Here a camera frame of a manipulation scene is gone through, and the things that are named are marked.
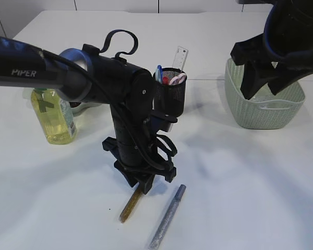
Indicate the pink capped scissors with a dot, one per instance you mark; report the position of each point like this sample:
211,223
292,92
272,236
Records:
178,79

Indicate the black mesh pen holder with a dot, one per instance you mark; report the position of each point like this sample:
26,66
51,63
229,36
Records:
170,99

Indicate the clear plastic ruler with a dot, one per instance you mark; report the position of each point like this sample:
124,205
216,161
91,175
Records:
180,58

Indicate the silver glitter glue pen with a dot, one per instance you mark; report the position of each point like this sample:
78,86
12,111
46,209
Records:
167,218

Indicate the green plastic woven basket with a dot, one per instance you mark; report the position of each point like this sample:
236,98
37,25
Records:
264,111

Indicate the yellow tea drink bottle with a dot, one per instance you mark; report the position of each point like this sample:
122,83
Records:
55,116

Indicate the purple artificial grape bunch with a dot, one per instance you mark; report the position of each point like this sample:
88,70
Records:
74,104

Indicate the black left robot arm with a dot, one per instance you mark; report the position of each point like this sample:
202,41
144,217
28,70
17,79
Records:
86,76

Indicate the gold glitter glue pen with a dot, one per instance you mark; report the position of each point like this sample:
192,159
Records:
129,207

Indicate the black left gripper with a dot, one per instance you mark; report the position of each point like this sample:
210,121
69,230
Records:
140,153

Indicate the red glitter glue pen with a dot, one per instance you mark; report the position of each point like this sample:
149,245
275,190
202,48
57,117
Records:
165,80

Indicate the blue capped scissors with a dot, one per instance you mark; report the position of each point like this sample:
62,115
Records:
158,74

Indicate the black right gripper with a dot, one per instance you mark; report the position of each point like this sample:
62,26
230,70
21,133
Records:
287,39

